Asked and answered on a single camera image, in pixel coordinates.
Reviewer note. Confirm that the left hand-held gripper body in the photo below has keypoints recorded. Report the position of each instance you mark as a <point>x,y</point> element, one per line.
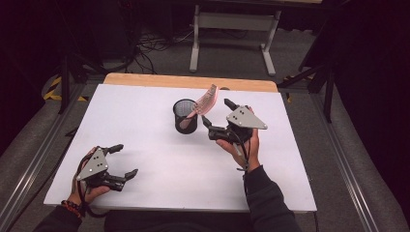
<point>95,166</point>

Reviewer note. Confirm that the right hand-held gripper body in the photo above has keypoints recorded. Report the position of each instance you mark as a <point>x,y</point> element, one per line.
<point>246,119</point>

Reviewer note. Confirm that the black mesh cup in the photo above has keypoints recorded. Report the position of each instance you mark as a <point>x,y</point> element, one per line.
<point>190,127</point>

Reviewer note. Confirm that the pink hairbrush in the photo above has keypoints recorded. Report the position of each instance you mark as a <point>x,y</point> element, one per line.
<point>206,100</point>

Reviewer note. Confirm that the person's left hand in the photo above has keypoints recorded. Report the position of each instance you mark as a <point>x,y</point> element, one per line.
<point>92,193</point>

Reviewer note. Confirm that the person's right hand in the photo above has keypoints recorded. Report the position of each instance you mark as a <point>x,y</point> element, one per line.
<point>245,154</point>

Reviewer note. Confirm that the white board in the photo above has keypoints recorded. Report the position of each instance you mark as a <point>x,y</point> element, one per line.
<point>174,174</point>

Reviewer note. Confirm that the wooden table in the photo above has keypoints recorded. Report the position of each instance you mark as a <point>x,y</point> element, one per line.
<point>161,82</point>

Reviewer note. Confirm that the person's dark lap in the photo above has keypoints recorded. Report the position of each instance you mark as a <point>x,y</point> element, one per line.
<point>174,223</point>

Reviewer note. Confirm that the black tripod stand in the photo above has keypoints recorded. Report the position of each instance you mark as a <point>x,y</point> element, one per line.
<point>69,77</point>
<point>322,74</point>

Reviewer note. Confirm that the yellow black hazard tape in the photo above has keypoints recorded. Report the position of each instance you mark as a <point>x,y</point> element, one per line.
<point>53,90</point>

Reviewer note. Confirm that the aluminium rail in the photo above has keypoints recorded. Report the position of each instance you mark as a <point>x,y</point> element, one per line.
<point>345,161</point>
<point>35,161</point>

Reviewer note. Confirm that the white metal table frame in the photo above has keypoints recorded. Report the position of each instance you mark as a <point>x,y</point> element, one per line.
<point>235,21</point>

